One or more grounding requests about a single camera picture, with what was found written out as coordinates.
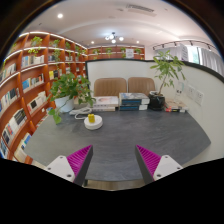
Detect white power strip cable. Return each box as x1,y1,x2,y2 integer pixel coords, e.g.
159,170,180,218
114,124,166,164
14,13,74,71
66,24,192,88
68,106,93,120

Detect ceiling air vent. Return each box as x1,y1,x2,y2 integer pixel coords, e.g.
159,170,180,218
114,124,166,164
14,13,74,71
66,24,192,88
125,3,158,17

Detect tall plant in black pot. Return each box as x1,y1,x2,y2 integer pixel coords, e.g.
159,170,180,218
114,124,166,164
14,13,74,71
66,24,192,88
147,49,186,112

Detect white wall outlet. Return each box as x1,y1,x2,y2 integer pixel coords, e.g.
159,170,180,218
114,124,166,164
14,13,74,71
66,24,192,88
186,84,196,100
195,89,205,107

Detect multi-bulb ceiling lamp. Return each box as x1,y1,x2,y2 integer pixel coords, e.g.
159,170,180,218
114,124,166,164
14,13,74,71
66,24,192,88
104,32,125,45

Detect thick dark grey-covered book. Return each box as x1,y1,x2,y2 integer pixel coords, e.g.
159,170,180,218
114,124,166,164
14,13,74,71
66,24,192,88
118,92,151,106

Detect pothos plant in white pot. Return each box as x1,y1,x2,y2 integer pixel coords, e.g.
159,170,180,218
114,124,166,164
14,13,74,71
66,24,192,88
47,72,97,125

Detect thick dark blue book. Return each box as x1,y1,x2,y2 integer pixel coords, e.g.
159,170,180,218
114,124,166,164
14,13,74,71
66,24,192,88
118,103,149,112

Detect recessed ceiling spotlights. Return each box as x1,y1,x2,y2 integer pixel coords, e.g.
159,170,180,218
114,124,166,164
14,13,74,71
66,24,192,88
56,12,141,46

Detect tan leather chair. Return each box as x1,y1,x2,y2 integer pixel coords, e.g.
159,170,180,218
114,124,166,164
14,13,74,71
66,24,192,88
93,77,128,98
127,76,157,97

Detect clear acrylic sign stand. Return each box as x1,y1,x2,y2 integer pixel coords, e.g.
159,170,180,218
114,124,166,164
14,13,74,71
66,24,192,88
176,81,188,98

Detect black track light rail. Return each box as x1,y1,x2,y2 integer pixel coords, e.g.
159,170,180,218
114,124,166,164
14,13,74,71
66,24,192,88
152,39,214,52

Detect thin white book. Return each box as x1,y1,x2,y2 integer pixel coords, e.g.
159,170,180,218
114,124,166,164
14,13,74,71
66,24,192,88
92,106,118,113

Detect white book with pink cover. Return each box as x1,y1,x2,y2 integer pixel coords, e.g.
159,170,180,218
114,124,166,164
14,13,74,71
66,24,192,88
92,95,120,108

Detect orange wooden bookshelf unit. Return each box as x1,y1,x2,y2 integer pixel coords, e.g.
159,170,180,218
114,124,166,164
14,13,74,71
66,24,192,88
0,30,146,164

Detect sheer white curtain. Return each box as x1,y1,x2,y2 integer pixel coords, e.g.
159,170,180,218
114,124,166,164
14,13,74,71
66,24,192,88
154,44,224,76

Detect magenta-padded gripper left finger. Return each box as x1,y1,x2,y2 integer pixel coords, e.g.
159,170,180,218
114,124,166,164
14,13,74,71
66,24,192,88
44,144,94,187

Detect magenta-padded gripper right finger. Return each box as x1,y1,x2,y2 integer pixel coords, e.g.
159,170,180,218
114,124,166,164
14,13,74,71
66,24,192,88
134,144,184,186

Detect stack of red-edged books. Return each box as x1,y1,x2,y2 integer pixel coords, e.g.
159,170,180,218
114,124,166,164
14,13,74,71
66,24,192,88
164,99,189,114

